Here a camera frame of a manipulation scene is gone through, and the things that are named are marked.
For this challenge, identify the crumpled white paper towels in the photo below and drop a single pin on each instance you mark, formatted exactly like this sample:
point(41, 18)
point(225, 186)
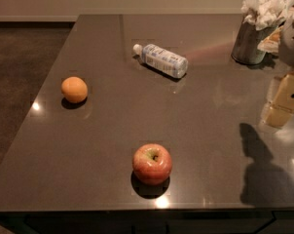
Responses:
point(267, 13)

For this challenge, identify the orange fruit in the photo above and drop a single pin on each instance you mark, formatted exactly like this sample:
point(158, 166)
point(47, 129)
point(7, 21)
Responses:
point(74, 89)

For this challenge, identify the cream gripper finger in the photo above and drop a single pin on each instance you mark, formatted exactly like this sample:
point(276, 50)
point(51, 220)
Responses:
point(279, 108)

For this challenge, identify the yellow snack packet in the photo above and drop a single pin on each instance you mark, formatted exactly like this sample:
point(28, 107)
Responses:
point(271, 43)

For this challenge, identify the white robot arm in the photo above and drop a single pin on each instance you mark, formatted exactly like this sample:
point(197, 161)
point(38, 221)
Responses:
point(286, 47)

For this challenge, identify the red yellow apple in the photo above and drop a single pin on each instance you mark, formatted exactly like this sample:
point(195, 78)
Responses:
point(152, 164)

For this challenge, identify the grey metal bin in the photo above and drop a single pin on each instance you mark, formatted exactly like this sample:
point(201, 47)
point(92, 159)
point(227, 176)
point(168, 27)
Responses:
point(245, 50)

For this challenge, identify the clear plastic water bottle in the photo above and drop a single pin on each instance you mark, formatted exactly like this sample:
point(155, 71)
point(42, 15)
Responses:
point(163, 60)

